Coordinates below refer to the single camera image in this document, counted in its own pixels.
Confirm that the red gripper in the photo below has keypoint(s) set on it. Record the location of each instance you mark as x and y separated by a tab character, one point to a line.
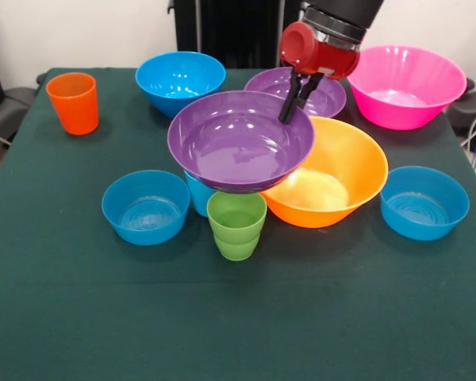
321	55

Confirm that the purple plastic bowl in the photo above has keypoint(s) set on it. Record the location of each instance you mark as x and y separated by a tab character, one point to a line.
238	147
325	97

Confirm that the light blue plastic cup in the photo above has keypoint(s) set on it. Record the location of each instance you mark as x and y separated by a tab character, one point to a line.
198	194

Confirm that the shallow blue plastic bowl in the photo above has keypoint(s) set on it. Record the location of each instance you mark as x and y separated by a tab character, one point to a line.
147	210
424	206

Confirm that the orange plastic bowl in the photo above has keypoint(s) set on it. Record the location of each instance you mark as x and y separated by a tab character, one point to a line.
341	166

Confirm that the pink plastic bowl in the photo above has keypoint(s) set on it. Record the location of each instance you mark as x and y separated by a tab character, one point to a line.
400	95

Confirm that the deep blue plastic bowl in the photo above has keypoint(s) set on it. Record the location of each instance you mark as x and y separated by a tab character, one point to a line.
180	79

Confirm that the green plastic cup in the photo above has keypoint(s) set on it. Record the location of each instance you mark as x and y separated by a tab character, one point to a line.
236	226

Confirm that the black rounded equipment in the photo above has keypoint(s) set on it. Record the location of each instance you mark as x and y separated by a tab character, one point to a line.
474	107

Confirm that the orange plastic cup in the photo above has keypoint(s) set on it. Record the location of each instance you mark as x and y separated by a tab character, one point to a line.
73	107

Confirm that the dark green tablecloth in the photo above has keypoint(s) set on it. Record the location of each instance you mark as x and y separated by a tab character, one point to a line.
238	317

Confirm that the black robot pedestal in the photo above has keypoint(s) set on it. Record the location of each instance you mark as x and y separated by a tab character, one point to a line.
238	31

